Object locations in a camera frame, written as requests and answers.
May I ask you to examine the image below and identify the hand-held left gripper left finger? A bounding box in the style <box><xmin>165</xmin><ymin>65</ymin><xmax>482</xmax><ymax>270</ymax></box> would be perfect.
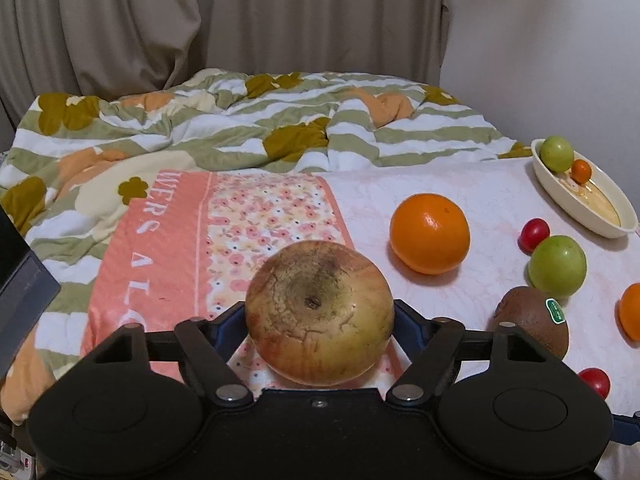
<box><xmin>91</xmin><ymin>304</ymin><xmax>255</xmax><ymax>405</ymax></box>

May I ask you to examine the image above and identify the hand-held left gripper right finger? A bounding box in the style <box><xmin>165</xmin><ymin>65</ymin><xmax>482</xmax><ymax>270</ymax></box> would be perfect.
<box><xmin>385</xmin><ymin>299</ymin><xmax>554</xmax><ymax>404</ymax></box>

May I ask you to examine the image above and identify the large yellow-brown apple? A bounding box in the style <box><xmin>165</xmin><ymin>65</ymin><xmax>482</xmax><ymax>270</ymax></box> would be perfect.
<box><xmin>245</xmin><ymin>240</ymin><xmax>396</xmax><ymax>387</ymax></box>

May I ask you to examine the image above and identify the large orange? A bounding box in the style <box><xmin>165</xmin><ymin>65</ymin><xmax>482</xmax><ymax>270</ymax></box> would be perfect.
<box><xmin>389</xmin><ymin>193</ymin><xmax>471</xmax><ymax>276</ymax></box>

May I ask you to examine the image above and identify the red cherry tomato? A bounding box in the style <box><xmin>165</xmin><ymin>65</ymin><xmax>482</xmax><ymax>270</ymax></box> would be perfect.
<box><xmin>577</xmin><ymin>367</ymin><xmax>611</xmax><ymax>400</ymax></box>
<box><xmin>517</xmin><ymin>218</ymin><xmax>551</xmax><ymax>254</ymax></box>

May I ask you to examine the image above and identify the green guava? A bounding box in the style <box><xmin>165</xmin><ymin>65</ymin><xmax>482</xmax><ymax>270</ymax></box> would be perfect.
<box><xmin>539</xmin><ymin>135</ymin><xmax>575</xmax><ymax>173</ymax></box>
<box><xmin>528</xmin><ymin>235</ymin><xmax>587</xmax><ymax>295</ymax></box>

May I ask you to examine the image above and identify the white oval dish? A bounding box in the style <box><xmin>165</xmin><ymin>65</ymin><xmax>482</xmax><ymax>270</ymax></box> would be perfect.
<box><xmin>531</xmin><ymin>137</ymin><xmax>640</xmax><ymax>239</ymax></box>

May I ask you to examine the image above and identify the medium orange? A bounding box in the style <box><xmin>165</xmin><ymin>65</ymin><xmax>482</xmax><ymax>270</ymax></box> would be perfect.
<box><xmin>618</xmin><ymin>283</ymin><xmax>640</xmax><ymax>343</ymax></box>

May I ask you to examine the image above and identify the pink floral printed mat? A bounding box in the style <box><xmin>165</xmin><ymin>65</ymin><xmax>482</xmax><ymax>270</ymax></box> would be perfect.
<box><xmin>80</xmin><ymin>157</ymin><xmax>640</xmax><ymax>480</ymax></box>

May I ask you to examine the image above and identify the brown kiwi with sticker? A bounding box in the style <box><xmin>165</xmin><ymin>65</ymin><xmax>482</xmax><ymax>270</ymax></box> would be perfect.
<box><xmin>492</xmin><ymin>286</ymin><xmax>570</xmax><ymax>361</ymax></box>

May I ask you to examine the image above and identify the striped floral blanket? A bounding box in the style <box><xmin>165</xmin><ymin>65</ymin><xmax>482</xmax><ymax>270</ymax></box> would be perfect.
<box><xmin>0</xmin><ymin>69</ymin><xmax>535</xmax><ymax>426</ymax></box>

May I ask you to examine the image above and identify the black tablet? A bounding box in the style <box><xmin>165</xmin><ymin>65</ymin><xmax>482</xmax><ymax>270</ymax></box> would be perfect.
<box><xmin>0</xmin><ymin>205</ymin><xmax>62</xmax><ymax>378</ymax></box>

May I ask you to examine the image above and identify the white power strip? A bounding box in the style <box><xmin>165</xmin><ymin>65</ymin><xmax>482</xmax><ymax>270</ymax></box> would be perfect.
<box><xmin>0</xmin><ymin>422</ymin><xmax>36</xmax><ymax>480</ymax></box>

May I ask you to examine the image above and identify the beige curtain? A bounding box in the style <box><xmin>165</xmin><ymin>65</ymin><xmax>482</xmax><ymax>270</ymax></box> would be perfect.
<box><xmin>0</xmin><ymin>0</ymin><xmax>451</xmax><ymax>126</ymax></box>

